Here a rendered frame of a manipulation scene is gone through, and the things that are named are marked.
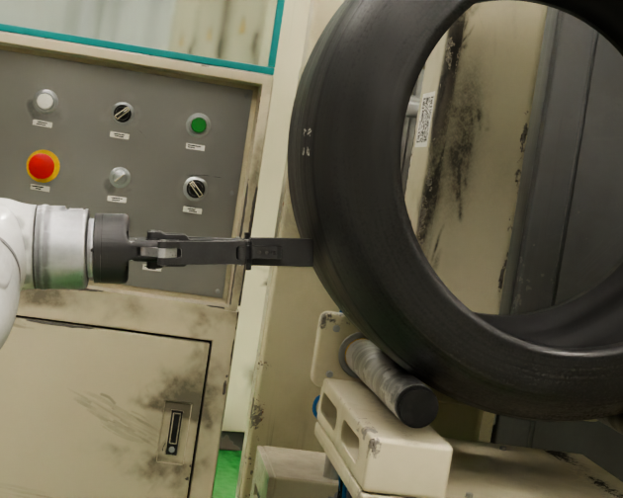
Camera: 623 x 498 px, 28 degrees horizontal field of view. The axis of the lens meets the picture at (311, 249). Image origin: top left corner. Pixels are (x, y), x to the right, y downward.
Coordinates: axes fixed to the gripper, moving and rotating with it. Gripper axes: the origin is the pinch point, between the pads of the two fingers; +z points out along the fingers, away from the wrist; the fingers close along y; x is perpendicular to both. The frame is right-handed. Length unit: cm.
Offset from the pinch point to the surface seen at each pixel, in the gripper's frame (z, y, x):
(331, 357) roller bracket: 9.5, 23.6, 15.2
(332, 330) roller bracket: 9.5, 23.6, 11.7
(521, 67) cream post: 34.1, 25.9, -23.3
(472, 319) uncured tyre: 18.7, -11.0, 5.9
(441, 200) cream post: 23.9, 26.0, -5.5
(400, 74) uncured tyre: 10.5, -10.9, -18.8
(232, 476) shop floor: 18, 316, 105
